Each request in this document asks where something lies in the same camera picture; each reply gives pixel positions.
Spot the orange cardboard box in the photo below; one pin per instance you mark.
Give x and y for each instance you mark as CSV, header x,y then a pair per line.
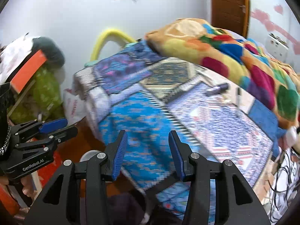
x,y
28,71

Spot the colourful fleece blanket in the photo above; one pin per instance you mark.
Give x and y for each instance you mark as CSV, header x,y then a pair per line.
x,y
225,51

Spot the teal cloth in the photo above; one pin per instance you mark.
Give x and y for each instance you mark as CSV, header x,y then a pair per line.
x,y
91,63

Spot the red bag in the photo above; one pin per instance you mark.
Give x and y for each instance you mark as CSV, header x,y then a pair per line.
x,y
50,171

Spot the dark cloth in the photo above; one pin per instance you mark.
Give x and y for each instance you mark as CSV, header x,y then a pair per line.
x,y
52,50

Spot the white bottle with black cap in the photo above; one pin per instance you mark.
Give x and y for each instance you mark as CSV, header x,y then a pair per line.
x,y
292,134

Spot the blue patchwork bedspread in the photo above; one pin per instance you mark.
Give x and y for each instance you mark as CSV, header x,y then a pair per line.
x,y
145,112

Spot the yellow foam tube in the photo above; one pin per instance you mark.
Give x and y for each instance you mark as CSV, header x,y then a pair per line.
x,y
100,41

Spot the small white cabinet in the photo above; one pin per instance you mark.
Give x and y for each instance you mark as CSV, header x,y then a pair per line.
x,y
277,45

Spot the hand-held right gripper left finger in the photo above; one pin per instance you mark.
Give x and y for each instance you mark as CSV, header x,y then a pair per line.
x,y
119,155

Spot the green patterned bag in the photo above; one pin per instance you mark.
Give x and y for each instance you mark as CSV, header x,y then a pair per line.
x,y
44,91

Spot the black marker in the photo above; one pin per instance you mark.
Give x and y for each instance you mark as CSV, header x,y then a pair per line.
x,y
218,89

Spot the brown wooden door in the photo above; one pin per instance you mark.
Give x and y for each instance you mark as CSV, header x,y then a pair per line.
x,y
228,7

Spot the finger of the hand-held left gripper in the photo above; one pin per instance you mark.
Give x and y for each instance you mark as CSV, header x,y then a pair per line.
x,y
63,134
54,123

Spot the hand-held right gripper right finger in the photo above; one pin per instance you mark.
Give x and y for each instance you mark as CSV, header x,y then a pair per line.
x,y
176,155

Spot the thin black pen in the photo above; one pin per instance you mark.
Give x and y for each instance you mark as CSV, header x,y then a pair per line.
x,y
238,96

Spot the white cloth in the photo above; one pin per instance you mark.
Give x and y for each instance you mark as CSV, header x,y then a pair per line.
x,y
14,54

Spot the person's leg in dark pants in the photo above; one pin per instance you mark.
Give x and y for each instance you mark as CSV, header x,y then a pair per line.
x,y
124,208

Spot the wooden slat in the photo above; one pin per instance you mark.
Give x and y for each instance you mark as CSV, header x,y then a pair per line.
x,y
21,98

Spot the person's left hand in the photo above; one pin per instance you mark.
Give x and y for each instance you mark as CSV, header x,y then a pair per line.
x,y
30,187

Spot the white printed plastic bag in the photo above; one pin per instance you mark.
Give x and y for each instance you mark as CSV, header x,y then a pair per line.
x,y
73,105

